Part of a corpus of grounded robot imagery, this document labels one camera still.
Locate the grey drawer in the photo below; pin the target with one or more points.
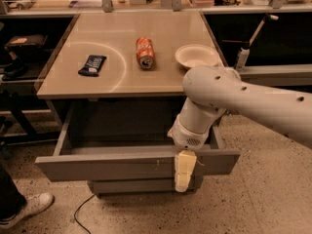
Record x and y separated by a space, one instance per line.
128 186
115 139

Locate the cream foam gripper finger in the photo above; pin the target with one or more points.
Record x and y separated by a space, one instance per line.
185 162

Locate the orange soda can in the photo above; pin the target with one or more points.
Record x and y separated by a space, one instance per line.
145 55

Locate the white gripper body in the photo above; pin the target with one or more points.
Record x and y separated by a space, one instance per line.
189 136

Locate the white bowl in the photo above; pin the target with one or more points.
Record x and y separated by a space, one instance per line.
193 55

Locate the grey drawer cabinet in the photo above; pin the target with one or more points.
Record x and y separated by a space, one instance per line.
114 35

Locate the white sneaker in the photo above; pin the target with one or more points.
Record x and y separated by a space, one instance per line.
34 205

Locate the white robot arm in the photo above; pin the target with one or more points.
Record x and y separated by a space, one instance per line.
210 91

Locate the grey top drawer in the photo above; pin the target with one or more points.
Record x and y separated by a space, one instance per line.
115 139

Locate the dark blue snack packet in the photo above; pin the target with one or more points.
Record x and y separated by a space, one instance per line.
92 66

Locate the grey bottom drawer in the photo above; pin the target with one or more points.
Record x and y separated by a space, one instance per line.
128 186

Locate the black trouser leg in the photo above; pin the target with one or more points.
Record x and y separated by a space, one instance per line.
11 201

